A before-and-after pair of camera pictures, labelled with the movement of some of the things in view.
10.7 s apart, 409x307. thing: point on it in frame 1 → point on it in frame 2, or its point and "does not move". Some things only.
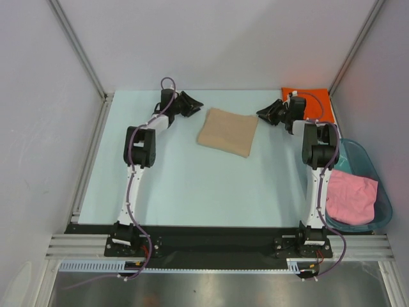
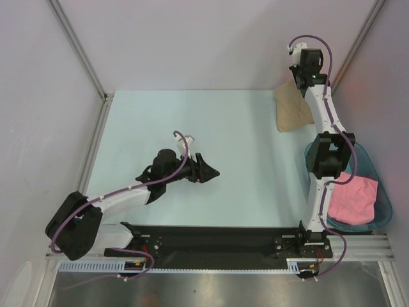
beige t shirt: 228,131 → 292,111
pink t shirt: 351,199 does not move
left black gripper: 194,105 → 206,172
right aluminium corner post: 374,13 does not move
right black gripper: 269,112 → 295,70
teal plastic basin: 353,158 does not move
